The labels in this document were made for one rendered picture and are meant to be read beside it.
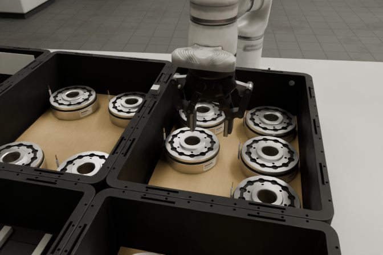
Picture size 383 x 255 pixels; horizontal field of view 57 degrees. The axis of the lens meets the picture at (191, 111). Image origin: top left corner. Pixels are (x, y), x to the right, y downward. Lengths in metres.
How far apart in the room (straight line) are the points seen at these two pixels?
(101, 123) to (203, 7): 0.39
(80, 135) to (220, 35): 0.39
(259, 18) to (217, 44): 0.49
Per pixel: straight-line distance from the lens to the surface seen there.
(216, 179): 0.63
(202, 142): 0.65
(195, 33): 0.52
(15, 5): 4.37
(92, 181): 0.50
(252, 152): 0.65
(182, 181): 0.63
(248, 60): 1.02
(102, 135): 0.75
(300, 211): 0.47
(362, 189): 0.88
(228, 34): 0.52
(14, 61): 0.98
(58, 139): 0.77
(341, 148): 0.98
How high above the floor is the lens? 1.27
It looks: 33 degrees down
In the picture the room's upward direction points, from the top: straight up
